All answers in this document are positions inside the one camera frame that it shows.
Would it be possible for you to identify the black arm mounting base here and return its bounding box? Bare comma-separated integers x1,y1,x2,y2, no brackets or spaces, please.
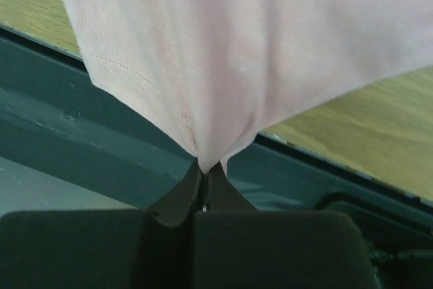
1,26,432,288

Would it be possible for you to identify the dusty pink graphic t-shirt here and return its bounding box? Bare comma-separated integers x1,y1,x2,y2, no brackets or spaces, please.
63,0,432,171

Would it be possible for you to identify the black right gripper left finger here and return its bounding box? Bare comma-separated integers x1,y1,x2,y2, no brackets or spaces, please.
1,162,202,288

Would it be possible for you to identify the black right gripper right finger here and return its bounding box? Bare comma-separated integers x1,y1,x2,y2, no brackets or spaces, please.
194,165,377,288

